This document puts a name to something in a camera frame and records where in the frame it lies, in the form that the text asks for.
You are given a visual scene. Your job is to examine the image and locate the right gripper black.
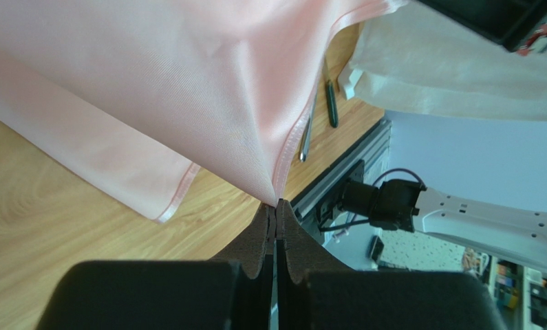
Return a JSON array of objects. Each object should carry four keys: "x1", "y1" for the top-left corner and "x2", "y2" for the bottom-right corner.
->
[{"x1": 420, "y1": 0, "x2": 547, "y2": 56}]

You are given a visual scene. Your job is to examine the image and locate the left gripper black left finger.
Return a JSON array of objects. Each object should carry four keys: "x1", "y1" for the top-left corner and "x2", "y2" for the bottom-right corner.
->
[{"x1": 37, "y1": 205, "x2": 276, "y2": 329}]

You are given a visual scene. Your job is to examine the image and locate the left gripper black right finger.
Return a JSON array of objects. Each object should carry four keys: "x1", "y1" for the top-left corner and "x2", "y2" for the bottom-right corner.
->
[{"x1": 275, "y1": 200, "x2": 505, "y2": 329}]

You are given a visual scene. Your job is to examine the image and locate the pink cloth napkin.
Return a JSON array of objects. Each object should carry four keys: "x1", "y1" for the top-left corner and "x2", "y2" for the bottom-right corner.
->
[{"x1": 0, "y1": 1, "x2": 404, "y2": 222}]

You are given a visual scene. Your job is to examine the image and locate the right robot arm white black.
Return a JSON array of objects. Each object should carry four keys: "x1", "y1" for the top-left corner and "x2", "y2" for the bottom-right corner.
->
[{"x1": 348, "y1": 1, "x2": 547, "y2": 273}]

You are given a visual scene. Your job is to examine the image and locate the white hanging cloth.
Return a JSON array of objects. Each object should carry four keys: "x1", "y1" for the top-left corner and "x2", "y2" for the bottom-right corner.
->
[{"x1": 344, "y1": 1, "x2": 547, "y2": 121}]

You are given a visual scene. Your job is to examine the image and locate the white clothes rack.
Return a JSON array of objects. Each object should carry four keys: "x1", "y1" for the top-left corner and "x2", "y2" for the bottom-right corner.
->
[{"x1": 337, "y1": 67, "x2": 363, "y2": 100}]

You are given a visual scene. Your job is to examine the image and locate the black handled knife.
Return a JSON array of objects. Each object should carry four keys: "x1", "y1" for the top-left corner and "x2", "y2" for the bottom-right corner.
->
[{"x1": 323, "y1": 58, "x2": 339, "y2": 128}]

